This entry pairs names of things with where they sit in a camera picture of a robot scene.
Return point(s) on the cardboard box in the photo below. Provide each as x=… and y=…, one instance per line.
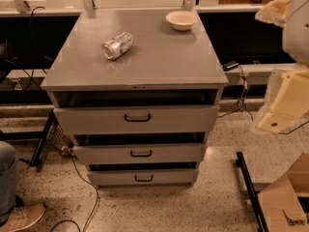
x=279, y=201

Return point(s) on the grey drawer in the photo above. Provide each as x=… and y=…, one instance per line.
x=121, y=120
x=143, y=177
x=144, y=153

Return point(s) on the black power adapter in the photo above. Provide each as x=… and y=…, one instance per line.
x=230, y=66

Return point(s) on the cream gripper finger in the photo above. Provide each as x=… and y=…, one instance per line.
x=286, y=100
x=274, y=12

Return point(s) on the grey bottom drawer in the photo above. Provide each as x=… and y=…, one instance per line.
x=143, y=177

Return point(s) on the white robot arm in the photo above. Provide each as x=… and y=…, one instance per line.
x=295, y=38

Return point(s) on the grey drawer cabinet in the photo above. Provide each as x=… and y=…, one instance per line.
x=163, y=67

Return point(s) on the silver crushed soda can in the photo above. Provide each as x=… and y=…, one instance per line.
x=117, y=46

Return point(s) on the tan sneaker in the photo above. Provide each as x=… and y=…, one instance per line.
x=23, y=217

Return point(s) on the grey top drawer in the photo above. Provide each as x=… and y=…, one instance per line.
x=121, y=120

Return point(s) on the white paper bowl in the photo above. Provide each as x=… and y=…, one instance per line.
x=182, y=20

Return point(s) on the black metal frame leg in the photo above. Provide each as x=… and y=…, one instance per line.
x=240, y=162

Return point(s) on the black left stand leg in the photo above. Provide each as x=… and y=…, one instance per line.
x=40, y=136

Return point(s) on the person leg in jeans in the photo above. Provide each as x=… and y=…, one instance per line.
x=8, y=172

